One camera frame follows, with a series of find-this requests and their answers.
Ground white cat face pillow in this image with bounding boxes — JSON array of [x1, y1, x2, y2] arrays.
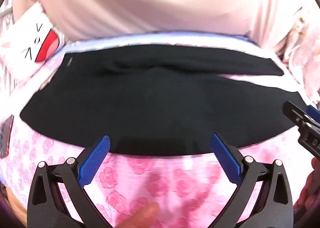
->
[[1, 2, 68, 92]]

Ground person's right hand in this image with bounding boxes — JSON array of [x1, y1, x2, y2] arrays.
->
[[293, 158, 319, 210]]

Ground smartphone in pink case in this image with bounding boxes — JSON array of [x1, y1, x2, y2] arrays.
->
[[0, 115, 14, 159]]

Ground black pants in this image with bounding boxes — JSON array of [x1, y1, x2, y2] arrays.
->
[[20, 45, 306, 157]]

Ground pale floral blanket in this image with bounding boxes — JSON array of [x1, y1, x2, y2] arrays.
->
[[278, 7, 319, 105]]

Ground person's left hand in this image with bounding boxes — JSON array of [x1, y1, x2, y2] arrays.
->
[[117, 203, 160, 228]]

